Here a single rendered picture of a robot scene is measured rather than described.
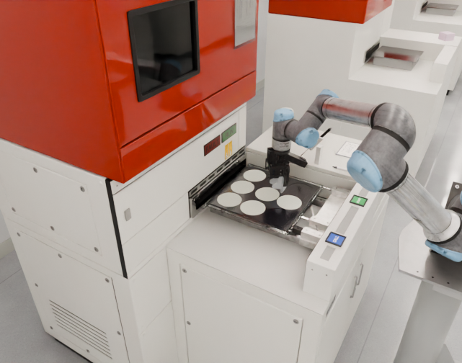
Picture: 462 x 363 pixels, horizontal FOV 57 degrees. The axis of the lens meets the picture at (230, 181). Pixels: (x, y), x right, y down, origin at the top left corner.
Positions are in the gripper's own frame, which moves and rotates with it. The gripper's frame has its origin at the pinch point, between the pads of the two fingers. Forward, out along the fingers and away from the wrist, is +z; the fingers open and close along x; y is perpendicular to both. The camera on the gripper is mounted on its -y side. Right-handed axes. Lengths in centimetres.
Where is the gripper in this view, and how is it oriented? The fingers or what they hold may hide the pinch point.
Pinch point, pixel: (282, 189)
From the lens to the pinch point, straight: 176.4
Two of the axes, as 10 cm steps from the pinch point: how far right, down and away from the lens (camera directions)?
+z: 0.0, 8.4, 5.4
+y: -9.8, 1.0, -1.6
